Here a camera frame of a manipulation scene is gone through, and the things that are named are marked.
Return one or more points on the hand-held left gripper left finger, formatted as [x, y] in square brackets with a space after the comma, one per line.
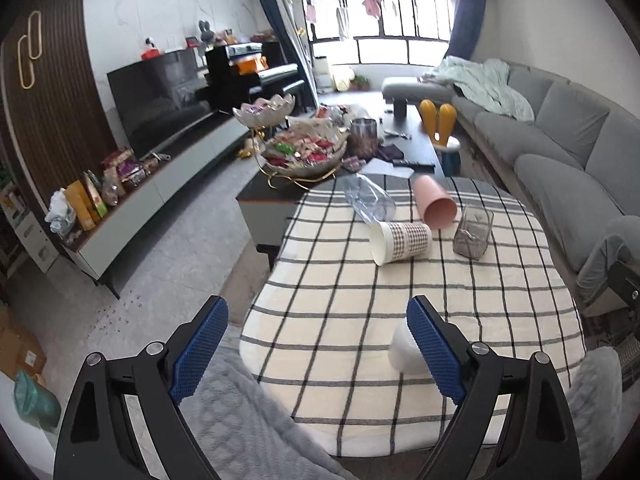
[197, 355]

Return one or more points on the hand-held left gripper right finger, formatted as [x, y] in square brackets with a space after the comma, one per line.
[435, 355]

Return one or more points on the plain white cup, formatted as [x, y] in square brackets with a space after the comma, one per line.
[401, 351]

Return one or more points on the houndstooth patterned paper cup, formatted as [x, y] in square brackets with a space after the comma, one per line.
[405, 241]

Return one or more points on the grey transparent cup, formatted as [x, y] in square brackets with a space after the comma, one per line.
[472, 235]

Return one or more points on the pink cup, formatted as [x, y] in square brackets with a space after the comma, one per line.
[431, 200]

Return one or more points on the clear plastic cup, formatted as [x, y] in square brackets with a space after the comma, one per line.
[370, 200]

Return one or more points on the fluffy grey blanket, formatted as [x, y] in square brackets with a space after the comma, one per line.
[250, 430]
[595, 410]

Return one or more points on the black checked white tablecloth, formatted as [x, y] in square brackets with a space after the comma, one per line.
[350, 310]

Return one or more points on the grey sofa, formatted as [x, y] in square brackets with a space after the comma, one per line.
[550, 160]

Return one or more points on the dark coffee table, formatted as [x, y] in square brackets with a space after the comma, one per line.
[260, 210]

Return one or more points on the grey television cabinet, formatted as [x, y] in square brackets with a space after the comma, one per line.
[150, 195]

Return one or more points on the teal bag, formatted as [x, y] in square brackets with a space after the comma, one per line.
[35, 400]

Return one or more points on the cardboard box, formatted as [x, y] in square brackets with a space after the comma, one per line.
[20, 345]

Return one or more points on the green snack bag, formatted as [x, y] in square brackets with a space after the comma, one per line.
[95, 195]

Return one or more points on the orange snack bag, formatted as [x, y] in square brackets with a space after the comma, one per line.
[80, 205]

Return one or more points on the black remote control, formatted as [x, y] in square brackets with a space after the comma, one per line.
[412, 163]

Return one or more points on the white plastic bag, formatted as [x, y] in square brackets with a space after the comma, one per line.
[60, 210]

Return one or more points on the red snack bag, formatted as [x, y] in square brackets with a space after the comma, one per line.
[122, 165]

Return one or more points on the tiered candy dish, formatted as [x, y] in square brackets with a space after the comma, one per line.
[305, 152]

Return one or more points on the yellow rabbit ear stool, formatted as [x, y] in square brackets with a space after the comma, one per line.
[445, 120]

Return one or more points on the light green blanket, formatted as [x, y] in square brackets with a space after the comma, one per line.
[490, 90]

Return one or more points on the black television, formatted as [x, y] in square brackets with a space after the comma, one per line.
[150, 100]

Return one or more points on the black piano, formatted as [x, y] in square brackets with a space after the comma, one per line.
[235, 85]

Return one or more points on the brown slatted wooden cabinet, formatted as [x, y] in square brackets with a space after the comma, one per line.
[50, 110]

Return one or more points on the white air purifier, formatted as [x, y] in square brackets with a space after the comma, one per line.
[322, 72]

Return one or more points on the blue curtain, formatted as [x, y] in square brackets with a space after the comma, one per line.
[265, 5]
[467, 10]

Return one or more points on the grey plush rabbit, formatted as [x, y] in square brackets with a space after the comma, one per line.
[206, 37]

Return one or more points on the window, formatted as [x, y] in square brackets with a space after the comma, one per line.
[380, 35]

